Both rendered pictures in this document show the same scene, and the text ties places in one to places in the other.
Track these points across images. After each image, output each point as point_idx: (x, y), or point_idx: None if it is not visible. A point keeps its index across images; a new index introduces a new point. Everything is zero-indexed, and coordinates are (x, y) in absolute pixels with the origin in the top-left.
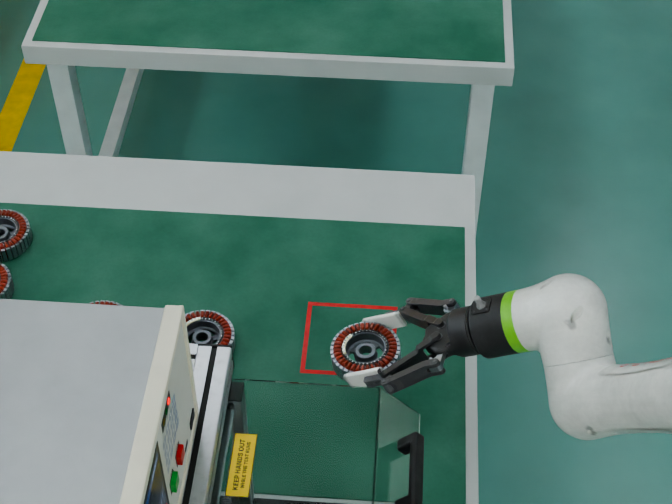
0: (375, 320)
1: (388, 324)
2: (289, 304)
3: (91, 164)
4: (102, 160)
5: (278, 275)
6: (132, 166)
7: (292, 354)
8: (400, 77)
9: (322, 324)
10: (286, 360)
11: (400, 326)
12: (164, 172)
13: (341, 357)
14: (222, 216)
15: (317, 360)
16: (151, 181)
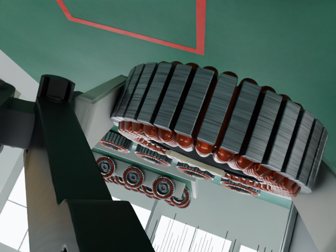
0: (107, 128)
1: (105, 113)
2: (85, 38)
3: (32, 98)
4: (24, 94)
5: (48, 38)
6: (15, 85)
7: (170, 54)
8: None
9: (100, 12)
10: (182, 61)
11: (99, 103)
12: (3, 74)
13: (236, 179)
14: (11, 58)
15: (176, 32)
16: (18, 81)
